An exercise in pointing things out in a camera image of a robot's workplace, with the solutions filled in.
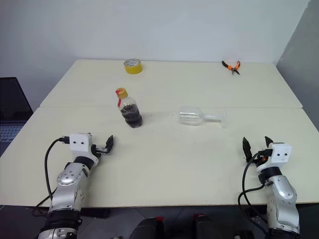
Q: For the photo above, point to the yellow tape roll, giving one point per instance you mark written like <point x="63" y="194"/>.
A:
<point x="133" y="67"/>

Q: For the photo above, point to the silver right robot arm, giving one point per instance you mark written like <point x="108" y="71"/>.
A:
<point x="281" y="191"/>

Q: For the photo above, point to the yellow bottle cap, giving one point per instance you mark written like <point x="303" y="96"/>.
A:
<point x="121" y="92"/>

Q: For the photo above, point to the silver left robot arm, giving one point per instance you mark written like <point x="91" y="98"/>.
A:
<point x="67" y="181"/>

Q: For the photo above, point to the plastic bottle with dark liquid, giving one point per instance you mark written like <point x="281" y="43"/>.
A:
<point x="132" y="117"/>

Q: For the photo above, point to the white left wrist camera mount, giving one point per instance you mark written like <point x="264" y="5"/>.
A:
<point x="79" y="147"/>

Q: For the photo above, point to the clear wine glass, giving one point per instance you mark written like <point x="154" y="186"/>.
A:
<point x="189" y="116"/>

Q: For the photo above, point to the orange black pliers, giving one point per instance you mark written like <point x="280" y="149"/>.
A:
<point x="232" y="67"/>

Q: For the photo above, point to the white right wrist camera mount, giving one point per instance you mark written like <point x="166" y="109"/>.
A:
<point x="281" y="154"/>

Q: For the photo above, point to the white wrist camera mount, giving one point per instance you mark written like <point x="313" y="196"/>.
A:
<point x="281" y="154"/>
<point x="79" y="147"/>

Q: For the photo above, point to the dark open laptop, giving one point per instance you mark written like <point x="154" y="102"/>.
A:
<point x="12" y="104"/>

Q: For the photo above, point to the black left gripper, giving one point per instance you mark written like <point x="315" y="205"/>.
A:
<point x="99" y="150"/>

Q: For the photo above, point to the dark rounded shape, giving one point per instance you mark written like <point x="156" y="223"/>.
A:
<point x="208" y="227"/>
<point x="147" y="227"/>

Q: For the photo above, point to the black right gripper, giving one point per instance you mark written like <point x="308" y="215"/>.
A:
<point x="260" y="162"/>

